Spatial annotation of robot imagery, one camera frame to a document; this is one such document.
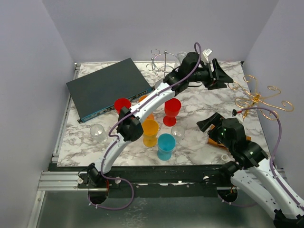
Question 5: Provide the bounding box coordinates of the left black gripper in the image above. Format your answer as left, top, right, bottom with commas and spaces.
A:
187, 58, 232, 89

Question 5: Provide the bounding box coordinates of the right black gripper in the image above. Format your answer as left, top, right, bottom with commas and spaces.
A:
197, 111, 234, 151

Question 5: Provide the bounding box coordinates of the clear ribbed wine glass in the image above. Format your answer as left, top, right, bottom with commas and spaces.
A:
171, 124, 185, 144

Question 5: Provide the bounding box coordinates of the red wine glass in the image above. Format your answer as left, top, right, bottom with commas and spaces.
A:
163, 98, 181, 127
114, 98, 132, 114

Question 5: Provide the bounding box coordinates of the blue wine glass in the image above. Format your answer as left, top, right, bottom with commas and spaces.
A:
157, 133, 176, 161

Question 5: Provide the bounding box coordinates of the orange wine glass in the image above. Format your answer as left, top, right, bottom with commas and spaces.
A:
138, 95, 154, 120

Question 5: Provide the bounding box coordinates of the yellow wine glass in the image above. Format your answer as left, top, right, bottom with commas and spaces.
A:
142, 119, 159, 147

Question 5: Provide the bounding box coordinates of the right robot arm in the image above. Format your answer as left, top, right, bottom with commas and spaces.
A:
197, 113, 304, 228

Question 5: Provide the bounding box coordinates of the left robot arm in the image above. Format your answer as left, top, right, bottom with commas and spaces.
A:
86, 52, 233, 188

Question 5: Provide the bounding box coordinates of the clear glass on silver rack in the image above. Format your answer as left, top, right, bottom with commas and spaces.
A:
174, 52, 187, 68

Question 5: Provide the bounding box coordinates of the clear glass tumbler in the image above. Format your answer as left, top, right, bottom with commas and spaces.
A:
90, 124, 107, 143

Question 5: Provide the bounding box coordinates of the gold wire glass rack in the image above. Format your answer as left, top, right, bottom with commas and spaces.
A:
228, 75, 294, 121

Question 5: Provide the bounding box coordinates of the black mounting rail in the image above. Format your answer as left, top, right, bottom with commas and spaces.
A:
77, 165, 238, 202

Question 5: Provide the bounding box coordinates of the silver wire glass rack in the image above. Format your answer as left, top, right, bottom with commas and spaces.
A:
146, 49, 181, 90

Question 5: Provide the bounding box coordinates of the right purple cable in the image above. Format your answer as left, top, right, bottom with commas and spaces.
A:
220, 106, 304, 211

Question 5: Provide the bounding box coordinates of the purple cable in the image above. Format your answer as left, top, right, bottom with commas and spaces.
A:
87, 42, 202, 211
220, 106, 304, 211

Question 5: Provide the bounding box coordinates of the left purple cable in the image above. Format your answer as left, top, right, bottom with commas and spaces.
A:
87, 42, 202, 211

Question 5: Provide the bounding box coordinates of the black network switch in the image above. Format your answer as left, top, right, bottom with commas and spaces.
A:
66, 58, 152, 124

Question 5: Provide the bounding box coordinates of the aluminium frame rail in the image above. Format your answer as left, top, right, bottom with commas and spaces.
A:
38, 171, 107, 191

